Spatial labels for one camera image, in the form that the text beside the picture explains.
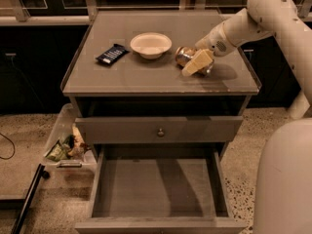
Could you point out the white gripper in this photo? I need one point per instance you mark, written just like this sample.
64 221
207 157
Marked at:
214 42

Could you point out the orange soda can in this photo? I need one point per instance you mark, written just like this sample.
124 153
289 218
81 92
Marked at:
184 54

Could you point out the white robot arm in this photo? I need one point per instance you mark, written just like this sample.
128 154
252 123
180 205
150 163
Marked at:
283 192

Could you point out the grey drawer cabinet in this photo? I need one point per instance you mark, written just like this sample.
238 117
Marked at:
138 87

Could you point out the brass drawer knob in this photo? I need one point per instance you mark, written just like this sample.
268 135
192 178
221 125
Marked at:
160 133

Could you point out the grey top drawer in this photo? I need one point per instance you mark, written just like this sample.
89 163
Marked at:
184 129

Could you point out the open grey middle drawer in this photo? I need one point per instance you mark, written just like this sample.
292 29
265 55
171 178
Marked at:
159 191

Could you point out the white paper bowl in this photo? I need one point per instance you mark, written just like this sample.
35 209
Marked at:
150 45

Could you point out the dark blue snack bar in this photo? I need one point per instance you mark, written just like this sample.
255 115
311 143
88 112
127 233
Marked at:
111 55

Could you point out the clear plastic storage bin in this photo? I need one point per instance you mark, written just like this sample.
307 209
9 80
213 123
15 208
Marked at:
80 155

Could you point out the green snack bag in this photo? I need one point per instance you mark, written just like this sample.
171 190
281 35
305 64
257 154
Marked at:
58 152

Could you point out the white railing frame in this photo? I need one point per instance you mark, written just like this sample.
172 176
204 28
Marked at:
79 12

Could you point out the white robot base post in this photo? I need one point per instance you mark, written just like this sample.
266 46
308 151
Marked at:
300 107

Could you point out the black metal floor rail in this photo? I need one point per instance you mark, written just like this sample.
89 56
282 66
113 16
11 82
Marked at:
39 174

